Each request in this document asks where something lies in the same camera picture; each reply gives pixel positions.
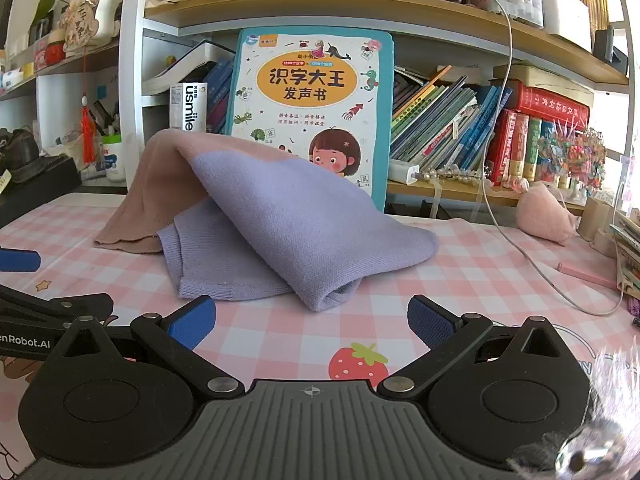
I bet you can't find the pink and purple sweater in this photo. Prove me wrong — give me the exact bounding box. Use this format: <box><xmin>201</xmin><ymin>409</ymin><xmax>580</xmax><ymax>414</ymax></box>
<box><xmin>93</xmin><ymin>128</ymin><xmax>440</xmax><ymax>312</ymax></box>

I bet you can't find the red upright dictionary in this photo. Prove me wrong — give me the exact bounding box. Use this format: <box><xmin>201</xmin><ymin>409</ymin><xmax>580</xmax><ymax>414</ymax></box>
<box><xmin>487</xmin><ymin>109</ymin><xmax>517</xmax><ymax>186</ymax></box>

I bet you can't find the pale hanging charm bag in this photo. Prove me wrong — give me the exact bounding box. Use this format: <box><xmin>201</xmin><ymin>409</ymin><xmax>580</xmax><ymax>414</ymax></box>
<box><xmin>62</xmin><ymin>0</ymin><xmax>123</xmax><ymax>53</ymax></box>

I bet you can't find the colourful bead ornament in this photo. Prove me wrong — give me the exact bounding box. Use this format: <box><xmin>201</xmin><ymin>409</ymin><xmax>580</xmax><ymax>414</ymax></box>
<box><xmin>537</xmin><ymin>120</ymin><xmax>608</xmax><ymax>196</ymax></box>

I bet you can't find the row of leaning thin books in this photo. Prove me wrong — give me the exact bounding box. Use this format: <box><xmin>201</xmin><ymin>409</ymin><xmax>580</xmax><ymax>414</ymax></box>
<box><xmin>390</xmin><ymin>65</ymin><xmax>516</xmax><ymax>173</ymax></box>

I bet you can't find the tall white and orange box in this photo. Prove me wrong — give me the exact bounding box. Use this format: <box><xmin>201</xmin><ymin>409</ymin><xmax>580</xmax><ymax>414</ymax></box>
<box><xmin>169</xmin><ymin>81</ymin><xmax>208</xmax><ymax>133</ymax></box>

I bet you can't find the red and yellow upright book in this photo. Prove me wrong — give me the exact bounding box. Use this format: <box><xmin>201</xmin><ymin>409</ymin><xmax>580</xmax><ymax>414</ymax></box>
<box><xmin>510</xmin><ymin>112</ymin><xmax>531</xmax><ymax>183</ymax></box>

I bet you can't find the white charging cable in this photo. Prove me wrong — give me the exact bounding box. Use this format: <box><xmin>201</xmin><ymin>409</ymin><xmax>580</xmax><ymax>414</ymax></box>
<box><xmin>460</xmin><ymin>0</ymin><xmax>628</xmax><ymax>317</ymax></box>

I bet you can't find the pearl bead string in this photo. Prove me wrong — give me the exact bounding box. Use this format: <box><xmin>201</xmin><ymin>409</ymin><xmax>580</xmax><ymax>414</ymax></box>
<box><xmin>422</xmin><ymin>165</ymin><xmax>493</xmax><ymax>183</ymax></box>

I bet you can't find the pink plush toy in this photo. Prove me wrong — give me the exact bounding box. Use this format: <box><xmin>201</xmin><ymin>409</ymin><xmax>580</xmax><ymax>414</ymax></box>
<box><xmin>515</xmin><ymin>182</ymin><xmax>578</xmax><ymax>247</ymax></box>

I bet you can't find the stack of blue books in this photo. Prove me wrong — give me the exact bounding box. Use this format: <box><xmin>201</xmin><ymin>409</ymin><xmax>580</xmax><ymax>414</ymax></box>
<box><xmin>205</xmin><ymin>57</ymin><xmax>235</xmax><ymax>133</ymax></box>

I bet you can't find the teal children's picture book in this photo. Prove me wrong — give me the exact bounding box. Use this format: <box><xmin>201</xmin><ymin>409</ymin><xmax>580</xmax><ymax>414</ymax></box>
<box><xmin>224</xmin><ymin>28</ymin><xmax>395</xmax><ymax>213</ymax></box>

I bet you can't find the white storage box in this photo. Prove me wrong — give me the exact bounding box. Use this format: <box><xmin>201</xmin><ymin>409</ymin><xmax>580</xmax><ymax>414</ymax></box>
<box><xmin>540</xmin><ymin>0</ymin><xmax>593</xmax><ymax>53</ymax></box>

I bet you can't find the small wooden box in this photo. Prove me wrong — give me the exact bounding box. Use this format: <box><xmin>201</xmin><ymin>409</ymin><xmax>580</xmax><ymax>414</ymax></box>
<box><xmin>577</xmin><ymin>195</ymin><xmax>616</xmax><ymax>256</ymax></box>

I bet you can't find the wooden and white bookshelf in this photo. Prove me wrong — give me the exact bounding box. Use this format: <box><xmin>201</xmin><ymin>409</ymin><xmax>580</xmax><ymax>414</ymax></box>
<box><xmin>0</xmin><ymin>0</ymin><xmax>640</xmax><ymax>216</ymax></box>

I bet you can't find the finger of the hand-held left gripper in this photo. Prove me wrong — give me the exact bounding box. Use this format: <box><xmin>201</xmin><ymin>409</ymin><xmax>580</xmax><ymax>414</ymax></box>
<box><xmin>0</xmin><ymin>284</ymin><xmax>115</xmax><ymax>330</ymax></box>
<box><xmin>0</xmin><ymin>246</ymin><xmax>42</xmax><ymax>274</ymax></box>

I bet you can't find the black box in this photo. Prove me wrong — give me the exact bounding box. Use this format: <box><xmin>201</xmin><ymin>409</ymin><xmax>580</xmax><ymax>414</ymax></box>
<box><xmin>0</xmin><ymin>156</ymin><xmax>83</xmax><ymax>228</ymax></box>

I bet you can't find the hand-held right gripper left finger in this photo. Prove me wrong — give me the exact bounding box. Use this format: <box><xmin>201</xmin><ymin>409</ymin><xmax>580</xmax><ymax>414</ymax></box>
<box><xmin>47</xmin><ymin>295</ymin><xmax>246</xmax><ymax>401</ymax></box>

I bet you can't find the thick beige book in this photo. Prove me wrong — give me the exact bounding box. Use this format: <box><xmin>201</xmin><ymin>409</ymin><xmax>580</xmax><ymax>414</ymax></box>
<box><xmin>492</xmin><ymin>62</ymin><xmax>596</xmax><ymax>106</ymax></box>

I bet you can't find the black shoe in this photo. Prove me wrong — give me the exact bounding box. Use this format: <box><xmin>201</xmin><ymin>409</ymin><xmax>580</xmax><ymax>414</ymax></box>
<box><xmin>0</xmin><ymin>127</ymin><xmax>41</xmax><ymax>184</ymax></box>

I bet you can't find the white charger adapter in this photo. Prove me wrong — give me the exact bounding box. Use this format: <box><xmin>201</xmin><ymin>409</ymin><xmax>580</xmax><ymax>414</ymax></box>
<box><xmin>387</xmin><ymin>159</ymin><xmax>423</xmax><ymax>185</ymax></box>

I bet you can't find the white plastic jar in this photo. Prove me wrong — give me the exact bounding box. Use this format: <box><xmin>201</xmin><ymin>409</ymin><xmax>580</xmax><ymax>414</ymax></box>
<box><xmin>101</xmin><ymin>132</ymin><xmax>127</xmax><ymax>182</ymax></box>

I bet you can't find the thick red dictionary lying flat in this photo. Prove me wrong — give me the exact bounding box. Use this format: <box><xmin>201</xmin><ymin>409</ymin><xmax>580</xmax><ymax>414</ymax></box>
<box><xmin>505</xmin><ymin>82</ymin><xmax>591</xmax><ymax>128</ymax></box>

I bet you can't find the stack of books and papers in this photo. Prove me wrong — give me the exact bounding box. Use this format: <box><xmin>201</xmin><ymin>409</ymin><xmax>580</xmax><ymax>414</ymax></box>
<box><xmin>607</xmin><ymin>207</ymin><xmax>640</xmax><ymax>311</ymax></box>

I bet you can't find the white tablet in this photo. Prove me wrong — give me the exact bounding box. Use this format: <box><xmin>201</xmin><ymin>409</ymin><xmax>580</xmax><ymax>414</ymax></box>
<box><xmin>150</xmin><ymin>40</ymin><xmax>236</xmax><ymax>96</ymax></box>

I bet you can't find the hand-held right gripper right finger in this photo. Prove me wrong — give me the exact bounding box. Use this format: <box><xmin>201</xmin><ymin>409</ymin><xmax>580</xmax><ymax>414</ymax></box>
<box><xmin>377</xmin><ymin>294</ymin><xmax>591</xmax><ymax>401</ymax></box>

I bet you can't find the pink pen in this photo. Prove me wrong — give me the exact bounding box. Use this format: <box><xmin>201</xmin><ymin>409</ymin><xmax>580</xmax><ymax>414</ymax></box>
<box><xmin>557</xmin><ymin>261</ymin><xmax>618</xmax><ymax>290</ymax></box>

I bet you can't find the red tassel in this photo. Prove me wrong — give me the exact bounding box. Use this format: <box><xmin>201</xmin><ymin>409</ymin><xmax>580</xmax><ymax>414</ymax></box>
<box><xmin>80</xmin><ymin>92</ymin><xmax>97</xmax><ymax>165</ymax></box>

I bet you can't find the green upright book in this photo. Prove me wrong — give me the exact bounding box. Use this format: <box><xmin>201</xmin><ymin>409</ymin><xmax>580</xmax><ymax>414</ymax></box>
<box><xmin>525</xmin><ymin>116</ymin><xmax>544</xmax><ymax>182</ymax></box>

